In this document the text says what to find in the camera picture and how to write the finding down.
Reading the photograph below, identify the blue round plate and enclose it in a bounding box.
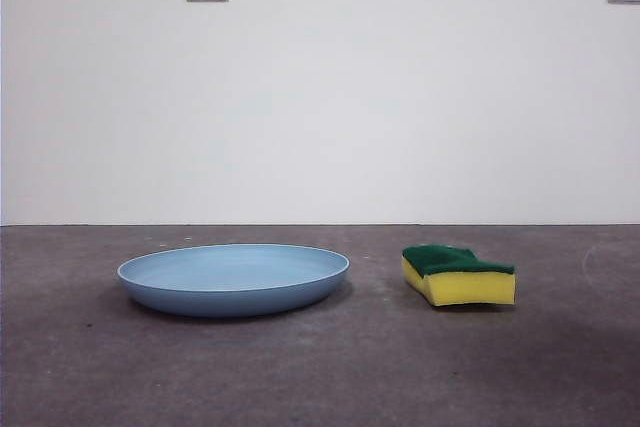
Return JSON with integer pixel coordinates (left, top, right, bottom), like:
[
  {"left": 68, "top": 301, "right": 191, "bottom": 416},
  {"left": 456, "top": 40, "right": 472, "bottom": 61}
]
[{"left": 117, "top": 243, "right": 351, "bottom": 319}]

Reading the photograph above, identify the yellow sponge with green pad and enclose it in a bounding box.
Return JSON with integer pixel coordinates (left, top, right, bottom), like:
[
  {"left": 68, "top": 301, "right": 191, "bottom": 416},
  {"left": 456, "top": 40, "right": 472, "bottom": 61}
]
[{"left": 401, "top": 244, "right": 517, "bottom": 308}]

